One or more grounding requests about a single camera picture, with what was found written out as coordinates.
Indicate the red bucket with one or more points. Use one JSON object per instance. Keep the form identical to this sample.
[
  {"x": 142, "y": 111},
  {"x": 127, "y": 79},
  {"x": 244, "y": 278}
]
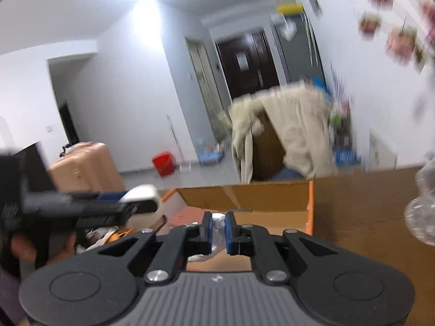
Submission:
[{"x": 163, "y": 164}]

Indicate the orange cloth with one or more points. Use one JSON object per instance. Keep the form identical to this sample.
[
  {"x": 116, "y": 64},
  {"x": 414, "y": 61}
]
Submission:
[{"x": 124, "y": 234}]

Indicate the red cardboard box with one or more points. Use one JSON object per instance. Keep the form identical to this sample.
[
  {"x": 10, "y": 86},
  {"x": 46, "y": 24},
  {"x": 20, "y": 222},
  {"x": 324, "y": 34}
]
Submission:
[{"x": 258, "y": 197}]

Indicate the yellow box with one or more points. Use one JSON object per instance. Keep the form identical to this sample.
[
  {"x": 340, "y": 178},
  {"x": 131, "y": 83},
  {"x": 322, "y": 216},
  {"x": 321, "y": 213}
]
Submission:
[{"x": 289, "y": 8}]

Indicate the white wall panel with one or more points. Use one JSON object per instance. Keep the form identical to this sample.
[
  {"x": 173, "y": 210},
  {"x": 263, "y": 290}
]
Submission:
[{"x": 382, "y": 151}]

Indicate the blue basket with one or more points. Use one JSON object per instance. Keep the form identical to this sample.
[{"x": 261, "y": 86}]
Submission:
[{"x": 210, "y": 156}]

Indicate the clear plastic bottle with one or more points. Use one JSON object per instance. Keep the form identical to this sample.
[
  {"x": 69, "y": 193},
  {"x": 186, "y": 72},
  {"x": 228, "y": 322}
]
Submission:
[{"x": 423, "y": 203}]

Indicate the dark entrance door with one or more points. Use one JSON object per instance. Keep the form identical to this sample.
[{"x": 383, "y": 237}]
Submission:
[{"x": 248, "y": 64}]

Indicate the white cloth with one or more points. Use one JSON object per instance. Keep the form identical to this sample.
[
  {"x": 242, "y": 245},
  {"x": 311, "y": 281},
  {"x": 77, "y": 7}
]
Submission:
[{"x": 98, "y": 236}]

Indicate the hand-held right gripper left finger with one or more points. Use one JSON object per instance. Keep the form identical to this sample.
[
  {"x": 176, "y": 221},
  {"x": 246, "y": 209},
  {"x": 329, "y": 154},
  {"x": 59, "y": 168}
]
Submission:
[{"x": 207, "y": 227}]

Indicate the white round sponge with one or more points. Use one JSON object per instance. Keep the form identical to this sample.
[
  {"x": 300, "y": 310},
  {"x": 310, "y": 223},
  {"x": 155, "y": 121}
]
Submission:
[{"x": 142, "y": 193}]

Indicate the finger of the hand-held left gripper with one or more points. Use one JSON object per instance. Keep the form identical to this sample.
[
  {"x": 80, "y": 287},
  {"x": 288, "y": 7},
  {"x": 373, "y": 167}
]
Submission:
[
  {"x": 91, "y": 197},
  {"x": 115, "y": 214}
]

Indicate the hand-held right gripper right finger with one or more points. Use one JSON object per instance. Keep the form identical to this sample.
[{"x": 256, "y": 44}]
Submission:
[{"x": 230, "y": 231}]

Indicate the person's left hand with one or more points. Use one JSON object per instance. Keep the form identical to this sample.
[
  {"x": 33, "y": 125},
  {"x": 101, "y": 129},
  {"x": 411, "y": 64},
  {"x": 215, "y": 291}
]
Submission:
[{"x": 23, "y": 249}]

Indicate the beige coat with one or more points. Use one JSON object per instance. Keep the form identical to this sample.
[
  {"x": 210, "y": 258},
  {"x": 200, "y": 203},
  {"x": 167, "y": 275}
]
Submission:
[{"x": 302, "y": 129}]

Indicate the pink brown rectangular sponge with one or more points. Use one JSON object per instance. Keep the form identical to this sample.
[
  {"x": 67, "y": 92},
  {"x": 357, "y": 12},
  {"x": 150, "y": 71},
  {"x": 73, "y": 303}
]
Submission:
[{"x": 185, "y": 216}]

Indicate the clear plastic item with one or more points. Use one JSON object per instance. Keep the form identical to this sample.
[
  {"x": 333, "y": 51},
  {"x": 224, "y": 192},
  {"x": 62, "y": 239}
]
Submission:
[{"x": 219, "y": 234}]

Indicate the wooden chair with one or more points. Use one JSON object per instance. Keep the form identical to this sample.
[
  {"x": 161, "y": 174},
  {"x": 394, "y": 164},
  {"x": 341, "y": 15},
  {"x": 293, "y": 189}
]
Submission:
[{"x": 268, "y": 149}]

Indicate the beige door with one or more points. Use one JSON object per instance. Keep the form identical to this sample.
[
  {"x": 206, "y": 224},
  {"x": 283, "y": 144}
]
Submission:
[{"x": 204, "y": 88}]

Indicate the pink suitcase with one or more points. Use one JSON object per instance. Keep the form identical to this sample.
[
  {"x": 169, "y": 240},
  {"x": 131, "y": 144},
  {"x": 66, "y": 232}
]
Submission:
[{"x": 86, "y": 169}]

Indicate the grey refrigerator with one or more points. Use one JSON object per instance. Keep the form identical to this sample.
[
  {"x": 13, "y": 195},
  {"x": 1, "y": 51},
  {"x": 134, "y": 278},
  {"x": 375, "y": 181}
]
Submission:
[{"x": 299, "y": 51}]

